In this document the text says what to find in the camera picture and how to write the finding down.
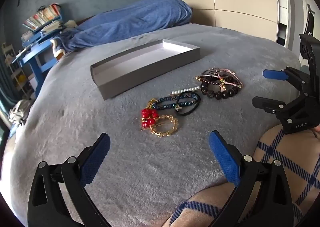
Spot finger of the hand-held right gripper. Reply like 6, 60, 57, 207
262, 66, 311, 95
252, 94, 308, 123

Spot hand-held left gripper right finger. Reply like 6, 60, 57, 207
209, 130, 297, 227

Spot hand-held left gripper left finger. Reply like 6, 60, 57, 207
27, 132, 112, 227

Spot pink cord bracelet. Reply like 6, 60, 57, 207
212, 67, 243, 88

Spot small dark bead bracelet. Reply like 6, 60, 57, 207
195, 75, 238, 87

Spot gold chain bracelet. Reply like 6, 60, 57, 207
149, 114, 178, 138

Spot silver hoop bangle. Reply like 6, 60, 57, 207
201, 68, 220, 77

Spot red bead gold bracelet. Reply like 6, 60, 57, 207
141, 99, 160, 129

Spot blue bead bracelet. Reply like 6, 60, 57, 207
153, 92, 202, 111

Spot grey cardboard box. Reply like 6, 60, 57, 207
90, 39, 201, 101

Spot grey bed blanket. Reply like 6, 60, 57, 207
5, 23, 302, 227

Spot plaid trousers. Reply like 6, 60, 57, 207
162, 124, 320, 227

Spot grey cloth bundle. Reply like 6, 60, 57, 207
9, 99, 34, 126

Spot white shelf rack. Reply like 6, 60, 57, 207
2, 43, 33, 100

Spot blue desk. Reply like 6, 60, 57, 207
12, 30, 63, 97

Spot dark teal curtain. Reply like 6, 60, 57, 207
0, 42, 12, 122

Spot stack of papers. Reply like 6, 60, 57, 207
21, 20, 64, 42

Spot blue blanket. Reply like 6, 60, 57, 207
54, 0, 193, 52

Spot tray of books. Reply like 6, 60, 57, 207
23, 4, 63, 33

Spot large dark bead bracelet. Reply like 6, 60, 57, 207
200, 82, 239, 99

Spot black hair tie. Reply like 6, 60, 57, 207
175, 93, 202, 117

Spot black hanging strap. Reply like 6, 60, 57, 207
306, 4, 316, 39

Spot white pearl bracelet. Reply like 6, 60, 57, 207
169, 87, 200, 96

